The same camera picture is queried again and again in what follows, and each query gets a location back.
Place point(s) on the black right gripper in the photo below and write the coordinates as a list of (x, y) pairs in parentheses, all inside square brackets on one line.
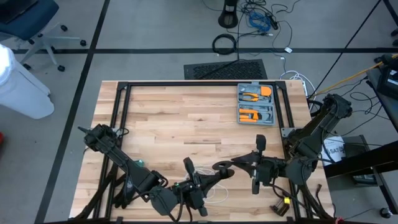
[(270, 171)]

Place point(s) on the orange tape measure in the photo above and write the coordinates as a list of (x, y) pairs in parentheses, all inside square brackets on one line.
[(266, 91)]

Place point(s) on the thin black slanted pole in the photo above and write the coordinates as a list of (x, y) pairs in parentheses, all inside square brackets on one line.
[(347, 46)]

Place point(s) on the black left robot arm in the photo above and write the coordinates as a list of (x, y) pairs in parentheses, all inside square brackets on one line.
[(136, 175)]

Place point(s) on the black metal table frame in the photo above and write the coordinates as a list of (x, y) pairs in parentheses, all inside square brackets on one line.
[(202, 83)]

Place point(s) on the office chair blue seat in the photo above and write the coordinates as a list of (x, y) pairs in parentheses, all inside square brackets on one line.
[(28, 15)]

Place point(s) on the black tripod stand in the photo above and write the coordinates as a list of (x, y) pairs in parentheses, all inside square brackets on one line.
[(238, 37)]

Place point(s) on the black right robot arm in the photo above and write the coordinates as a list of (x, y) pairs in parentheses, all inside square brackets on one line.
[(314, 133)]

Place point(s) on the white bucket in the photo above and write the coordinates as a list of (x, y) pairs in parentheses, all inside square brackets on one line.
[(18, 90)]

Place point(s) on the white power adapter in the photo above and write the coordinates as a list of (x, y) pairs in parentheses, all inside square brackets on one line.
[(288, 49)]

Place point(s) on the black floor vent grate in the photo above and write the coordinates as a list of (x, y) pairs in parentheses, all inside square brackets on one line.
[(227, 70)]

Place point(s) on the black equipment cart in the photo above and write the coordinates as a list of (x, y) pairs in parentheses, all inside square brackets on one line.
[(388, 81)]

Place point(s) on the black power strip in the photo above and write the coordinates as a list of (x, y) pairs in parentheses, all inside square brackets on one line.
[(272, 22)]

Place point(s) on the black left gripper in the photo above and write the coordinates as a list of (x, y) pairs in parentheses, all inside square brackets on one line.
[(186, 194)]

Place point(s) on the black equipment box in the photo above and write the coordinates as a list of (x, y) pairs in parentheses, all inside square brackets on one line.
[(354, 146)]

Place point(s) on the white power strip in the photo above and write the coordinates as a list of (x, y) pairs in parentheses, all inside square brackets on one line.
[(305, 88)]

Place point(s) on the black tower stand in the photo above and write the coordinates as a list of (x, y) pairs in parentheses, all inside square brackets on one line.
[(228, 17)]

